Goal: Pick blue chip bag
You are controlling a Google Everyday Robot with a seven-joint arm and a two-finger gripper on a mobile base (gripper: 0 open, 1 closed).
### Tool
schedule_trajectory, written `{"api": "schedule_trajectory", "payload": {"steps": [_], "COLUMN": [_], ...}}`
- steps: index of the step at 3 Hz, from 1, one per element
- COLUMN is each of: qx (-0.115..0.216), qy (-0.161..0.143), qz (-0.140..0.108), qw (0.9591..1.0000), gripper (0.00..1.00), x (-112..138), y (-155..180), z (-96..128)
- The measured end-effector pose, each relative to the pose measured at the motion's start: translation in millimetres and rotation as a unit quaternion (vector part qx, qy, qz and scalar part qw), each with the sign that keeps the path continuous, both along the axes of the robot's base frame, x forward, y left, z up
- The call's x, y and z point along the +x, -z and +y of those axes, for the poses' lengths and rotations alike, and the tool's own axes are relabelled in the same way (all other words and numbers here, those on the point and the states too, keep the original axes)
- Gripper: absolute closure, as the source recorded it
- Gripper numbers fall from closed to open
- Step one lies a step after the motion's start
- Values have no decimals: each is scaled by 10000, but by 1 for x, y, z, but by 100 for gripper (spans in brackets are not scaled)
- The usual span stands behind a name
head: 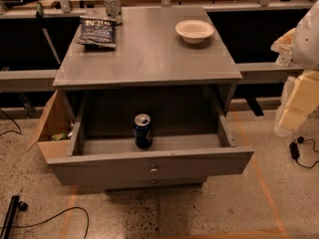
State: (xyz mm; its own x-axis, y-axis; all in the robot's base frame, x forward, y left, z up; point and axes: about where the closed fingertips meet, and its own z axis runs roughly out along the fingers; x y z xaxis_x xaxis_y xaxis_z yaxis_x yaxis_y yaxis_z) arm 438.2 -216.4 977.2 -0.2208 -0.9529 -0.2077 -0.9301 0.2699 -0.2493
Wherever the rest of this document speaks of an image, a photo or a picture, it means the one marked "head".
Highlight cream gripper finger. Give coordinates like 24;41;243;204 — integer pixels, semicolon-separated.
273;106;308;136

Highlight blue chip bag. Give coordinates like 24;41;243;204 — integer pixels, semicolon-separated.
77;16;116;48

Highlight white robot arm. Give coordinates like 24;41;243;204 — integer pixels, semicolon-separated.
271;1;319;136

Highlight open grey drawer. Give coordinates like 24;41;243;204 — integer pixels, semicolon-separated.
48;91;253;190

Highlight grey wooden cabinet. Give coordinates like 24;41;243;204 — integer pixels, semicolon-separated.
52;5;243;192

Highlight blue soda can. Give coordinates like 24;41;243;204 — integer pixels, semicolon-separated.
133;114;153;148

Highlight silver can on cabinet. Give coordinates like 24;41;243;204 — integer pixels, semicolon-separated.
104;0;123;25

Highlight green item in box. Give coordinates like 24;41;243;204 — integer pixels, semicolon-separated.
51;132;68;141

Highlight cardboard box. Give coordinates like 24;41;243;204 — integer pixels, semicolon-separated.
26;91;75;161

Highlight black bar on floor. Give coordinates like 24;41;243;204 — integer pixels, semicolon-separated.
0;195;28;239

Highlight black power adapter with cable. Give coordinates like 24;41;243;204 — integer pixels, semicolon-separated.
289;136;319;169

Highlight grey metal rail frame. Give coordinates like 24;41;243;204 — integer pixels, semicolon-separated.
0;2;311;116

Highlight black cable on floor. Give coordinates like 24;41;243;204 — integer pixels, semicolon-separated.
0;206;91;239

